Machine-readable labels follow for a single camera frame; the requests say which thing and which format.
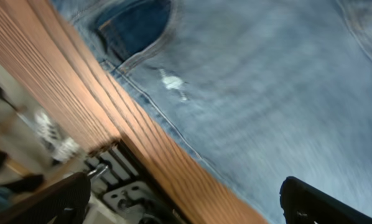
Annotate light blue denim jeans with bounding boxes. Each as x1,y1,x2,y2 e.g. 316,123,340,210
52,0,372,223

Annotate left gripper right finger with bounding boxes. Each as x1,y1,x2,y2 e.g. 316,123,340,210
280,176,372,224

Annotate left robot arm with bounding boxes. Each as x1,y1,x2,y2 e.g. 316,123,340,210
0,144,372,223

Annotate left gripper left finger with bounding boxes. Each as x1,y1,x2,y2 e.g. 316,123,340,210
0,172,91,224

